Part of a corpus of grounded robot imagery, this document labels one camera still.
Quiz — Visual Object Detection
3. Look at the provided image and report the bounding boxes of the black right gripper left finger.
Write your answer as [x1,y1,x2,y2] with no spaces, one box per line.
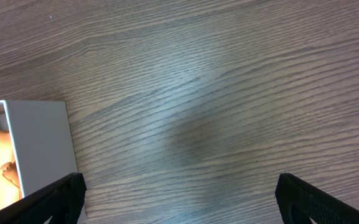
[0,172,86,224]

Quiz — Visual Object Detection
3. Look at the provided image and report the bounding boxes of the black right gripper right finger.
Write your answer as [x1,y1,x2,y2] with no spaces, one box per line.
[275,173,359,224]

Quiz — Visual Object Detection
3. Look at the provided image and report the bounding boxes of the yellow rubber giraffe toy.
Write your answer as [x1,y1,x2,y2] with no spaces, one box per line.
[0,130,22,210]

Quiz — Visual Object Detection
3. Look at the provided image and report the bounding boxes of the white open cardboard box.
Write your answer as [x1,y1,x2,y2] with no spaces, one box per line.
[0,100,78,197]

